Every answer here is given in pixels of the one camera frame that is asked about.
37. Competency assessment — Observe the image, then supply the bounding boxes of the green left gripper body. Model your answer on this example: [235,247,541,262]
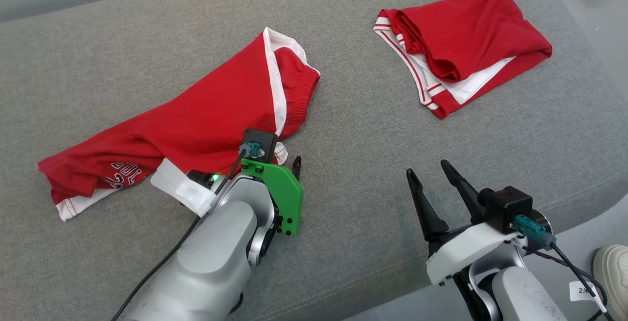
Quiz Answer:
[240,158,305,237]

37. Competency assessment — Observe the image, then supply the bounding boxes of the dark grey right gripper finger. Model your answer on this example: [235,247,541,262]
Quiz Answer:
[406,168,450,244]
[440,160,487,225]

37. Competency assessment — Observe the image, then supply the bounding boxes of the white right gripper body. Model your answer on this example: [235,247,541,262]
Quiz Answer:
[425,222,521,287]

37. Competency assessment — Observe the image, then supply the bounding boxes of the red shorts white trim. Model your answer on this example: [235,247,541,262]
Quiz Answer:
[38,27,322,222]

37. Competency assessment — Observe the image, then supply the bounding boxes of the red white basketball jersey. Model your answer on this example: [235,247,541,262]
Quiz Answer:
[373,0,553,119]

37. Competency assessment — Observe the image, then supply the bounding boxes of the white shoe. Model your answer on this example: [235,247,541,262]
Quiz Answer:
[592,244,628,308]

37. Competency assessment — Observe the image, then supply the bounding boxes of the grey fabric sofa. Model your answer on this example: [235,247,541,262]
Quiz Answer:
[0,0,628,321]

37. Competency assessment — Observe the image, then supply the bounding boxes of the black left cable teal plug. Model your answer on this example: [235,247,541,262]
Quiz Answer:
[110,142,262,321]

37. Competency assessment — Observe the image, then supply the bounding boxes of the black cable teal plug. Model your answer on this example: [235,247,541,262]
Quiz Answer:
[110,142,262,321]
[513,214,616,321]

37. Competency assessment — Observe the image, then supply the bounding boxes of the black right cable teal plug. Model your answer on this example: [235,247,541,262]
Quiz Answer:
[513,214,616,321]

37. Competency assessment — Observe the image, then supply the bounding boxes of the white cable label tag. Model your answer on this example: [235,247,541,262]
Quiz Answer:
[569,281,609,312]
[150,158,217,217]

